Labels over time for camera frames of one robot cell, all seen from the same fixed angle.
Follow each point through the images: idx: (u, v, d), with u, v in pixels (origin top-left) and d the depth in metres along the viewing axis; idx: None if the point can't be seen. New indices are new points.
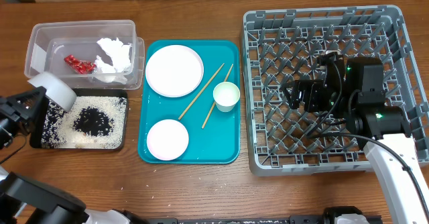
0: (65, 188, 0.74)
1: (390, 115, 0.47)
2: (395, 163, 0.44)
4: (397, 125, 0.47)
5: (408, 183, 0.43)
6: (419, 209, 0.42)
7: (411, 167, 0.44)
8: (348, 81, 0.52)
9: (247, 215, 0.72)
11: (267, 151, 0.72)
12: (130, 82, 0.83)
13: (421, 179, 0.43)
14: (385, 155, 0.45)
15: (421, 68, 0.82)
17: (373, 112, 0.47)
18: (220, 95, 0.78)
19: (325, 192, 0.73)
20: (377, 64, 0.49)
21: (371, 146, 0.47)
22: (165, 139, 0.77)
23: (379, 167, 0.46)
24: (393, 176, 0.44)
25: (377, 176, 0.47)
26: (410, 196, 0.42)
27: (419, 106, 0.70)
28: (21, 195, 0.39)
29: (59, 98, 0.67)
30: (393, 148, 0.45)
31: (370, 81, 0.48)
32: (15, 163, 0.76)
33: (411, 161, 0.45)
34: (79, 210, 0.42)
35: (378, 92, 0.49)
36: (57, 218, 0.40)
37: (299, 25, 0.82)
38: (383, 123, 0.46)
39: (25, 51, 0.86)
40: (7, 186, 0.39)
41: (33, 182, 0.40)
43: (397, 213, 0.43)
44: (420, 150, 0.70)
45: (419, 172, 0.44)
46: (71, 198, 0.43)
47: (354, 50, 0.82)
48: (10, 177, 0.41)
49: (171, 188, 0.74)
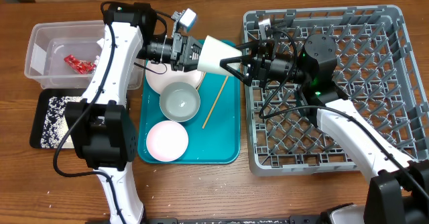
0: (66, 187, 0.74)
1: (327, 93, 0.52)
2: (341, 119, 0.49)
4: (336, 94, 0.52)
5: (357, 129, 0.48)
6: (373, 145, 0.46)
7: (356, 117, 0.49)
8: (304, 64, 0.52)
9: (247, 215, 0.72)
11: (267, 151, 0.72)
12: (130, 82, 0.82)
13: (364, 123, 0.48)
14: (332, 116, 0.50)
15: (421, 68, 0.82)
17: (313, 91, 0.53)
18: (206, 49, 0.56)
19: (324, 191, 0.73)
20: (330, 59, 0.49)
21: (320, 115, 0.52)
22: (167, 139, 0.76)
23: (332, 127, 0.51)
24: (344, 130, 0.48)
25: (334, 137, 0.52)
26: (362, 138, 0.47)
27: (419, 106, 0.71)
28: (111, 124, 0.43)
29: (133, 53, 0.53)
30: (337, 108, 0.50)
31: (325, 64, 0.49)
32: (16, 163, 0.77)
33: (354, 114, 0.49)
34: (124, 158, 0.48)
35: (328, 78, 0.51)
36: (108, 150, 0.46)
37: (299, 25, 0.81)
38: (324, 99, 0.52)
39: (25, 51, 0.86)
40: (110, 108, 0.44)
41: (122, 125, 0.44)
43: (358, 157, 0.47)
44: (420, 150, 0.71)
45: (362, 120, 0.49)
46: (131, 146, 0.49)
47: (354, 50, 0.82)
48: (116, 105, 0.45)
49: (172, 188, 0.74)
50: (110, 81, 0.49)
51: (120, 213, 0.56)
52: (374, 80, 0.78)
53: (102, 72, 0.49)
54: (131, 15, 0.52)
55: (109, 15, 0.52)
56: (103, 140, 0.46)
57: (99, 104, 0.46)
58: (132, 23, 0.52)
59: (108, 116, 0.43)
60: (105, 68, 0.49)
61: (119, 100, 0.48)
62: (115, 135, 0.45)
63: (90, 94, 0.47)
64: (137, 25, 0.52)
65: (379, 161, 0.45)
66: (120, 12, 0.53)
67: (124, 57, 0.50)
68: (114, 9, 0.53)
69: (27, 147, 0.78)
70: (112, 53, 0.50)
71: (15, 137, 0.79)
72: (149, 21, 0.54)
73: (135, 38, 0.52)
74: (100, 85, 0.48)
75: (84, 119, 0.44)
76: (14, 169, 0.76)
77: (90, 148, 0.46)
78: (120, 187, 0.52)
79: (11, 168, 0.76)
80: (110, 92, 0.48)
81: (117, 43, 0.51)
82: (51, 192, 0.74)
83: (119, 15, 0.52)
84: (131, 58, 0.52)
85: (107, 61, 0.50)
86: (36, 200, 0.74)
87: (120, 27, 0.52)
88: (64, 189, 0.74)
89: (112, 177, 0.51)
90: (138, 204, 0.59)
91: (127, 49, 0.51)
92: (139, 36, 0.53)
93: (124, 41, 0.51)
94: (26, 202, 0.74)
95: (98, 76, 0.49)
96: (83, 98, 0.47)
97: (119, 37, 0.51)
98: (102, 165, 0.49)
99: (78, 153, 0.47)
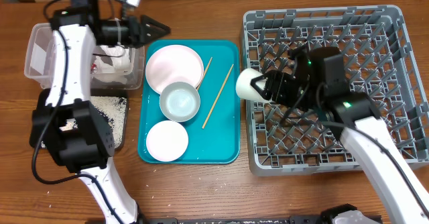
0: (66, 187, 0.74)
1: (357, 102, 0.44)
2: (372, 149, 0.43)
4: (366, 102, 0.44)
5: (390, 165, 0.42)
6: (404, 187, 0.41)
7: (389, 148, 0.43)
8: (312, 74, 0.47)
9: (247, 215, 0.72)
11: (267, 151, 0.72)
12: (130, 82, 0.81)
13: (400, 158, 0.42)
14: (362, 143, 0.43)
15: (421, 68, 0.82)
17: (341, 102, 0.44)
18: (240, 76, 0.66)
19: (324, 192, 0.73)
20: (336, 56, 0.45)
21: (347, 135, 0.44)
22: (161, 139, 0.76)
23: (358, 153, 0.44)
24: (372, 159, 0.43)
25: (359, 161, 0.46)
26: (394, 176, 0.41)
27: (419, 106, 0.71)
28: (82, 122, 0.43)
29: (88, 53, 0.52)
30: (368, 133, 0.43)
31: (333, 70, 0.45)
32: (16, 163, 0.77)
33: (387, 142, 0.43)
34: (104, 153, 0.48)
35: (342, 82, 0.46)
36: (86, 150, 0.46)
37: (299, 25, 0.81)
38: (353, 110, 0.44)
39: (25, 51, 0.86)
40: (76, 107, 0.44)
41: (94, 120, 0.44)
43: (385, 194, 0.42)
44: (420, 150, 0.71)
45: (397, 153, 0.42)
46: (108, 141, 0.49)
47: (354, 50, 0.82)
48: (82, 102, 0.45)
49: (171, 188, 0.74)
50: (71, 81, 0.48)
51: (114, 212, 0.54)
52: (374, 80, 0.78)
53: (58, 76, 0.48)
54: (75, 15, 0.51)
55: (55, 21, 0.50)
56: (78, 141, 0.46)
57: (65, 105, 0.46)
58: (80, 22, 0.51)
59: (78, 114, 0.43)
60: (63, 70, 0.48)
61: (84, 96, 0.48)
62: (89, 132, 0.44)
63: (54, 98, 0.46)
64: (86, 24, 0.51)
65: (409, 209, 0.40)
66: (66, 15, 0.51)
67: (79, 56, 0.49)
68: (58, 15, 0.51)
69: (27, 147, 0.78)
70: (68, 56, 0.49)
71: (15, 137, 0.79)
72: (96, 18, 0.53)
73: (86, 37, 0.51)
74: (62, 87, 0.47)
75: (53, 122, 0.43)
76: (14, 169, 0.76)
77: (67, 152, 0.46)
78: (108, 186, 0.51)
79: (11, 168, 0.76)
80: (73, 92, 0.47)
81: (70, 45, 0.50)
82: (51, 192, 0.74)
83: (65, 19, 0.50)
84: (86, 57, 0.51)
85: (63, 65, 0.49)
86: (36, 200, 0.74)
87: (68, 30, 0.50)
88: (65, 188, 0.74)
89: (96, 177, 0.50)
90: (131, 201, 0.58)
91: (81, 48, 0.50)
92: (90, 35, 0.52)
93: (76, 42, 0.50)
94: (26, 202, 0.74)
95: (57, 80, 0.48)
96: (47, 104, 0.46)
97: (70, 39, 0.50)
98: (86, 168, 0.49)
99: (57, 161, 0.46)
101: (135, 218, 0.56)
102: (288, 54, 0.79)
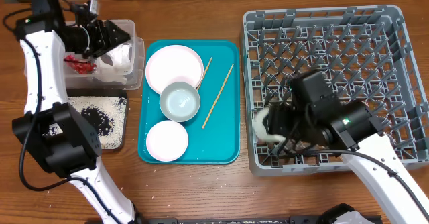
0: (66, 188, 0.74)
1: (354, 117, 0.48)
2: (379, 171, 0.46)
4: (363, 110, 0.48)
5: (397, 186, 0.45)
6: (414, 208, 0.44)
7: (397, 170, 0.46)
8: (298, 98, 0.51)
9: (247, 215, 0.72)
11: (267, 151, 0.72)
12: (130, 82, 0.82)
13: (407, 178, 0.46)
14: (369, 165, 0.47)
15: (421, 68, 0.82)
17: (339, 119, 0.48)
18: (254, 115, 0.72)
19: (324, 192, 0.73)
20: (314, 75, 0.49)
21: (351, 158, 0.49)
22: (161, 139, 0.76)
23: (365, 176, 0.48)
24: (380, 182, 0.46)
25: (366, 184, 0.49)
26: (403, 197, 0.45)
27: (419, 106, 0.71)
28: (64, 125, 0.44)
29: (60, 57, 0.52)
30: (373, 155, 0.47)
31: (315, 90, 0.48)
32: (16, 163, 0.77)
33: (393, 163, 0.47)
34: (91, 154, 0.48)
35: (328, 96, 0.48)
36: (73, 153, 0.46)
37: (299, 25, 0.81)
38: (352, 127, 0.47)
39: (25, 51, 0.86)
40: (56, 111, 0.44)
41: (76, 122, 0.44)
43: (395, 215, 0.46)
44: (420, 150, 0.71)
45: (404, 174, 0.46)
46: (94, 141, 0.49)
47: (354, 50, 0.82)
48: (62, 104, 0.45)
49: (171, 188, 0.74)
50: (47, 86, 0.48)
51: (111, 213, 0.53)
52: (374, 80, 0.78)
53: (33, 82, 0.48)
54: (41, 23, 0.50)
55: (20, 31, 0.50)
56: (63, 144, 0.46)
57: (43, 111, 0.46)
58: (45, 28, 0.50)
59: (59, 117, 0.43)
60: (37, 76, 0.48)
61: (62, 100, 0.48)
62: (73, 133, 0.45)
63: (32, 106, 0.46)
64: (52, 29, 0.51)
65: None
66: (29, 23, 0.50)
67: (50, 61, 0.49)
68: (22, 23, 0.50)
69: None
70: (39, 64, 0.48)
71: (14, 137, 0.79)
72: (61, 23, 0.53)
73: (54, 41, 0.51)
74: (39, 92, 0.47)
75: (35, 129, 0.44)
76: (14, 169, 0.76)
77: (51, 158, 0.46)
78: (101, 186, 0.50)
79: (11, 168, 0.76)
80: (50, 97, 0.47)
81: (39, 51, 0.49)
82: (51, 192, 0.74)
83: (30, 27, 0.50)
84: (59, 60, 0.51)
85: (35, 72, 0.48)
86: (36, 200, 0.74)
87: (35, 37, 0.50)
88: (64, 189, 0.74)
89: (88, 179, 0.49)
90: (125, 200, 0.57)
91: (51, 52, 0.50)
92: (58, 39, 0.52)
93: (45, 47, 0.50)
94: (26, 202, 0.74)
95: (33, 86, 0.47)
96: (26, 112, 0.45)
97: (37, 45, 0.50)
98: (75, 170, 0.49)
99: (45, 168, 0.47)
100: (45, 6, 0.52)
101: (133, 217, 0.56)
102: (297, 60, 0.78)
